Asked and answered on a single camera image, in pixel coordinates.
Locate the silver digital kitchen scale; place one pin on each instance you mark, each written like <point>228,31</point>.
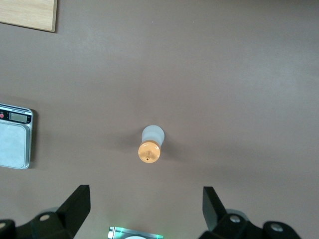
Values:
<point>12,144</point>

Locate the brown table cover mat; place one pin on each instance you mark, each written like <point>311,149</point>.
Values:
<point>199,74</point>

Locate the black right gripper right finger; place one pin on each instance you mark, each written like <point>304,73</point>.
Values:
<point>216,219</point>

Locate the clear sauce bottle orange cap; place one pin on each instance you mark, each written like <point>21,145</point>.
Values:
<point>149,152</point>

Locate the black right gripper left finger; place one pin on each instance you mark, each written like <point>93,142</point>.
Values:
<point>72,214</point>

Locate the wooden cutting board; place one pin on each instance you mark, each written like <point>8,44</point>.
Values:
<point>27,12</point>

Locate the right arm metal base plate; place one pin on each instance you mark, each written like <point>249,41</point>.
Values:
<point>117,232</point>

